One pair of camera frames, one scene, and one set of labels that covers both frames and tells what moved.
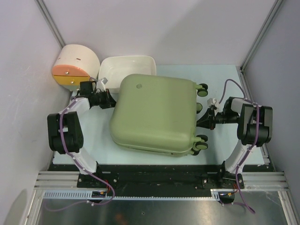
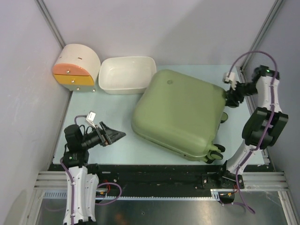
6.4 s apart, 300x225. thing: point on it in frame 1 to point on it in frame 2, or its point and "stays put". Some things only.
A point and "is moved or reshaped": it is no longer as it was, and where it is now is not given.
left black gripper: (110, 102) to (107, 135)
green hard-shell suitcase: (158, 114) is moved or reshaped
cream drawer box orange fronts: (74, 63) stays put
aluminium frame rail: (68, 180) stays put
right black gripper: (208, 120) to (232, 94)
